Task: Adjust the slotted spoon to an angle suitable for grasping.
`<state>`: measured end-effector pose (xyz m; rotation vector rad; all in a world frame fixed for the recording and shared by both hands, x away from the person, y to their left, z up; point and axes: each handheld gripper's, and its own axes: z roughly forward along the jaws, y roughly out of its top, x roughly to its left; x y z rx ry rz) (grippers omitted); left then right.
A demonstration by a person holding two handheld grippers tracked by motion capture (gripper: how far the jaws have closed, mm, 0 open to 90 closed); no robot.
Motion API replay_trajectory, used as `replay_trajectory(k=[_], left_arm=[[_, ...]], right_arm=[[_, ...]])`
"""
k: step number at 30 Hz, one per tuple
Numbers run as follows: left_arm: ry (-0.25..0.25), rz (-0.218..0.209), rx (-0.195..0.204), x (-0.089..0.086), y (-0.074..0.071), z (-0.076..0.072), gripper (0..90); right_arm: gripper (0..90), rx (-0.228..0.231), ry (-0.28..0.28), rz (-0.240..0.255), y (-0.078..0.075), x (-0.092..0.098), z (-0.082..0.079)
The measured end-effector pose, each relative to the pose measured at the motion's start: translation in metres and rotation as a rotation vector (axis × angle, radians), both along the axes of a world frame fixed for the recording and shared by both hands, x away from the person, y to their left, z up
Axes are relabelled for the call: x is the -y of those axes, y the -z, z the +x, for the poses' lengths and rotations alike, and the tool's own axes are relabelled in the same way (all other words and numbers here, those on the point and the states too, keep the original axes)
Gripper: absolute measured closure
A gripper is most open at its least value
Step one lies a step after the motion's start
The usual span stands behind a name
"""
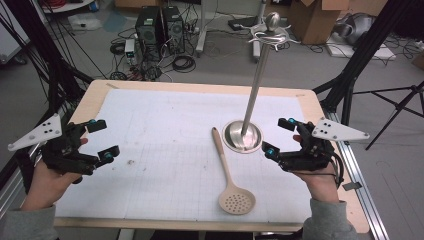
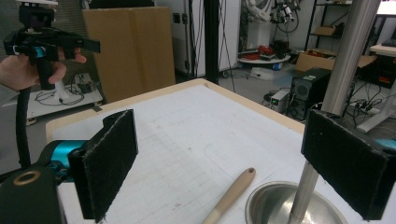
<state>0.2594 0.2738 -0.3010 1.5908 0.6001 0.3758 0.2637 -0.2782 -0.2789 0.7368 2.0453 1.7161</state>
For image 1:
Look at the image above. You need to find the small coiled black cable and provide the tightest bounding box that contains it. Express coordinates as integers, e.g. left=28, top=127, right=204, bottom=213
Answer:
left=109, top=42, right=126, bottom=56

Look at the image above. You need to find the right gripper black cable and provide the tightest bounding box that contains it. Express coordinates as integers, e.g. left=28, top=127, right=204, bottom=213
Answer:
left=328, top=151, right=345, bottom=190

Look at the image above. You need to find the person's left hand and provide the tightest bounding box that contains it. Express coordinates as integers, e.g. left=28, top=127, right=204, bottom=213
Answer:
left=21, top=137, right=90, bottom=211

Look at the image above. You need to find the beige slotted spoon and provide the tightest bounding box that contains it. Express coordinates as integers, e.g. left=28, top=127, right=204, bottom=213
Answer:
left=211, top=126, right=257, bottom=216

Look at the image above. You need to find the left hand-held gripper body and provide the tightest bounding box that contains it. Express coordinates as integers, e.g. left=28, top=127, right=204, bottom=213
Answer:
left=8, top=113, right=101, bottom=185

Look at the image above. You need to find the white round table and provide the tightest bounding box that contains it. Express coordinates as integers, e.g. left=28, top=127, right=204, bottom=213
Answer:
left=39, top=0, right=97, bottom=15

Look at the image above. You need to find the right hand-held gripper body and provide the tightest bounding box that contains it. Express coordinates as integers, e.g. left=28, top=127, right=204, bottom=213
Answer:
left=278, top=117, right=370, bottom=173

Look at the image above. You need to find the grey metal stand leg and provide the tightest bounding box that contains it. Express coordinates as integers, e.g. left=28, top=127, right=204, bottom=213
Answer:
left=195, top=0, right=209, bottom=57
left=251, top=0, right=268, bottom=63

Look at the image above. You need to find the open cardboard box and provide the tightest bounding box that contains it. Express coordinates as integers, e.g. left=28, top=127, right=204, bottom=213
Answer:
left=287, top=0, right=352, bottom=46

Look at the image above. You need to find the black computer tower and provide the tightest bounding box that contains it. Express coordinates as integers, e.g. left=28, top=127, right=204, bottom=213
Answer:
left=134, top=5, right=165, bottom=62
left=161, top=5, right=186, bottom=55

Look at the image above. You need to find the aluminium rail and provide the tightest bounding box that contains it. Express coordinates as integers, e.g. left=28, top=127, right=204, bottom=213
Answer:
left=0, top=143, right=44, bottom=219
left=323, top=109, right=390, bottom=240

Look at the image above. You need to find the white grid mat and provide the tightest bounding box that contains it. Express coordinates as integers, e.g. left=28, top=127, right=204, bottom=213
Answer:
left=54, top=88, right=313, bottom=224

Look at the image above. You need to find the black flat box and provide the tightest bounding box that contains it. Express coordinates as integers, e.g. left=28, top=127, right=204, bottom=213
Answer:
left=227, top=15, right=260, bottom=32

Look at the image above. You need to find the black clip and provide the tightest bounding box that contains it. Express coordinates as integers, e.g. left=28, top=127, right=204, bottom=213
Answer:
left=342, top=181, right=363, bottom=192

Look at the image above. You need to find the white plastic bag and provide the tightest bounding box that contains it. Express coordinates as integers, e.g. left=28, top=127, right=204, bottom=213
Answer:
left=67, top=13, right=103, bottom=32

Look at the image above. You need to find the large coiled black cable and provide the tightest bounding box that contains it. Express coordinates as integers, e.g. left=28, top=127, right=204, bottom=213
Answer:
left=171, top=54, right=197, bottom=74

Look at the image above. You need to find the person's right hand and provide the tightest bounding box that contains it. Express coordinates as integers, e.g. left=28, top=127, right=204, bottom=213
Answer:
left=292, top=134, right=341, bottom=204

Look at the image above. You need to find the black frame stand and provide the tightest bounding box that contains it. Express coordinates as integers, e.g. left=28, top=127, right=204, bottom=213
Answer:
left=0, top=0, right=95, bottom=194
left=312, top=0, right=416, bottom=127

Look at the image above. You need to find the white cabinet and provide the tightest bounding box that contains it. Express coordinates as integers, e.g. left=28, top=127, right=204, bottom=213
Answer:
left=0, top=0, right=32, bottom=65

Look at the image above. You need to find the grey bench power supply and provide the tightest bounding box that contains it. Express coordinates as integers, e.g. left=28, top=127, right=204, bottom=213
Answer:
left=123, top=38, right=138, bottom=66

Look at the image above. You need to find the grey bag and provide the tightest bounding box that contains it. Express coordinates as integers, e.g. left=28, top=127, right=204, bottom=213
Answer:
left=334, top=12, right=377, bottom=46

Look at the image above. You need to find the white flat board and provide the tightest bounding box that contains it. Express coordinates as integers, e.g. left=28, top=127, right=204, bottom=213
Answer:
left=325, top=32, right=398, bottom=62

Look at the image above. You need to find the metal utensil stand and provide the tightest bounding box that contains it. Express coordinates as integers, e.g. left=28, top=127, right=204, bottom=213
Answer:
left=221, top=11, right=299, bottom=155

